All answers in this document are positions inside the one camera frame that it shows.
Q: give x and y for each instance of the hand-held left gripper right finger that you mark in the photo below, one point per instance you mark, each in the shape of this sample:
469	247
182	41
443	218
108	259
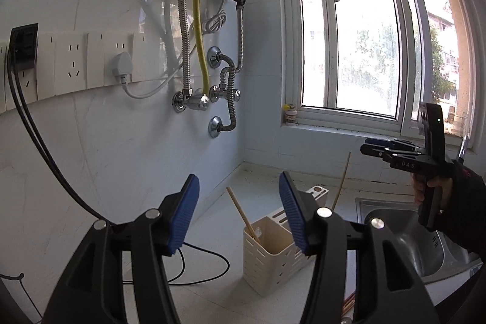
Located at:
292	210

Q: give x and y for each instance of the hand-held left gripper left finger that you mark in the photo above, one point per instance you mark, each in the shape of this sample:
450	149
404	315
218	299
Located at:
186	210

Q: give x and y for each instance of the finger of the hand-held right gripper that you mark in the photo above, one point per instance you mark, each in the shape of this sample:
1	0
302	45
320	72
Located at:
374	151
398	145

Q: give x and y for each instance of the light wooden chopstick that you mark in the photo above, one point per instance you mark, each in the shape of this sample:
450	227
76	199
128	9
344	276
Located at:
244	216
343	181

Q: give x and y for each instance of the cream plastic utensil holder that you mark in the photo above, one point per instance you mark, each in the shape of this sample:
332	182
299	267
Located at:
265	263

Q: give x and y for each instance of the reddish brown chopstick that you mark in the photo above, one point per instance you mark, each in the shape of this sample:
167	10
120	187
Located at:
347	303

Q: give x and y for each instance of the person's right forearm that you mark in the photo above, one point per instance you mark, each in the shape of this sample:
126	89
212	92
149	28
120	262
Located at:
467	202

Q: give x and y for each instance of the person's right hand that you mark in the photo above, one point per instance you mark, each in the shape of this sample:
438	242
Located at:
418	191

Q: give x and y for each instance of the chrome faucet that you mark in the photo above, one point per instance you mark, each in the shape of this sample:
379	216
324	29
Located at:
464	149

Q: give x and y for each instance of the small jar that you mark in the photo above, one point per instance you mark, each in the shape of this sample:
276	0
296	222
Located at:
290	116

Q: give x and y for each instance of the stainless steel sink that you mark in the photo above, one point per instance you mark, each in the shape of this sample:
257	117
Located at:
425	244

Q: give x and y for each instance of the chrome angle valve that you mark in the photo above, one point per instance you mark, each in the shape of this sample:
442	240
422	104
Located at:
193	102
224	92

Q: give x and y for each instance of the white framed window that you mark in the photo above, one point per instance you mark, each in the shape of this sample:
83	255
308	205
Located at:
288	43

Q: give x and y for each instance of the black power adapter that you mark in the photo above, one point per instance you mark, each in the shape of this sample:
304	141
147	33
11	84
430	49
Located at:
24	47

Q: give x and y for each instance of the white wall socket strip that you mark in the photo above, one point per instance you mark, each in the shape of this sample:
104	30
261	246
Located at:
72	62

